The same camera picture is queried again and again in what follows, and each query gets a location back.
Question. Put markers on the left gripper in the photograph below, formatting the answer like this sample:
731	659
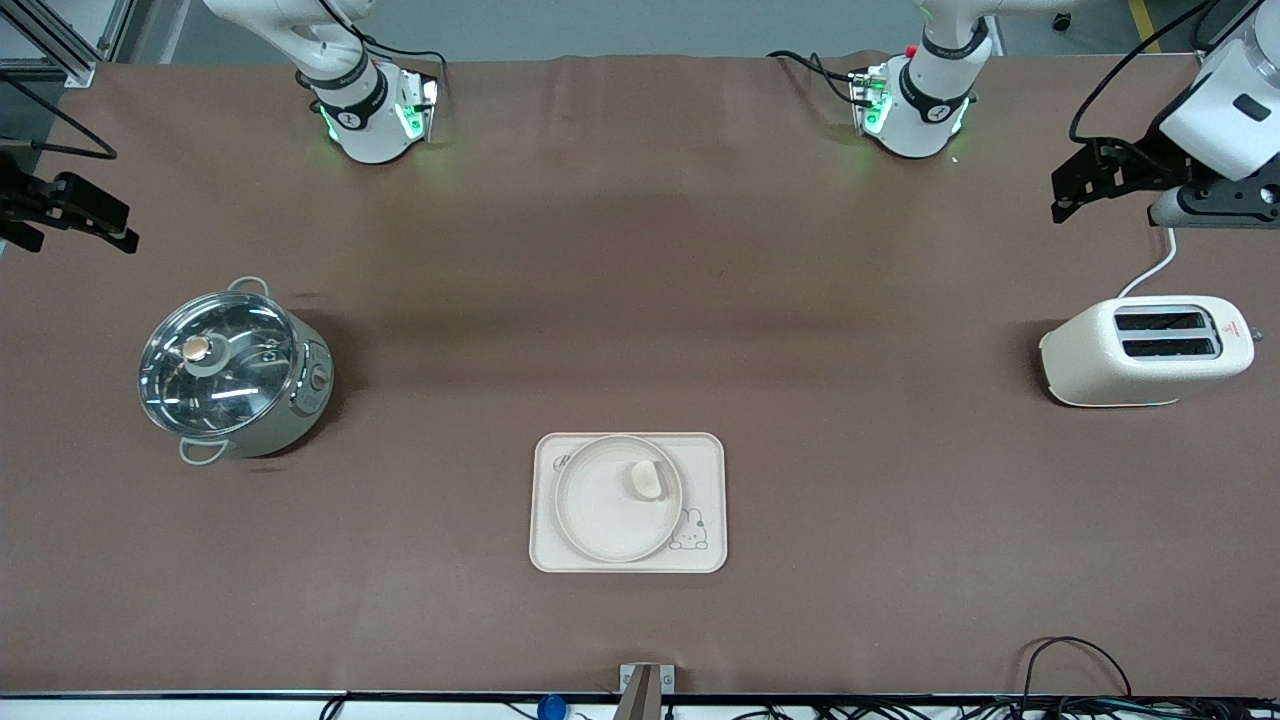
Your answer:
1146	162

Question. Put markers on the pale steamed bun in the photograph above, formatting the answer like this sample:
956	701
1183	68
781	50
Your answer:
648	480

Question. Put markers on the beige round plate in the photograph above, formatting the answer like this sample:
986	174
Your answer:
600	515

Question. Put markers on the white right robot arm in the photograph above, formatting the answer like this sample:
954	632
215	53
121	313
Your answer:
365	125

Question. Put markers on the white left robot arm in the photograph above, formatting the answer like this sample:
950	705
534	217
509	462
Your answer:
925	110

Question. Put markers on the cream white toaster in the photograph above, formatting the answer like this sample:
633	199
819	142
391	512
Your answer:
1085	365

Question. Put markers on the glass pot lid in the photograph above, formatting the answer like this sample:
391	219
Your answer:
245	385

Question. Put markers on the steel pot with glass lid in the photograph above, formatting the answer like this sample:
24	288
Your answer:
310	395

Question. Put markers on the beige rabbit print tray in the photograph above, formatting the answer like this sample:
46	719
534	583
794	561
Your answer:
548	550

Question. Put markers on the blue round knob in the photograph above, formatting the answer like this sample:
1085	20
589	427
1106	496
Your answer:
551	708

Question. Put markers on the aluminium frame profile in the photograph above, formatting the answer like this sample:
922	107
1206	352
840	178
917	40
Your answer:
60	45

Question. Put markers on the grey metal camera bracket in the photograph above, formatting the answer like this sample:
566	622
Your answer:
646	688

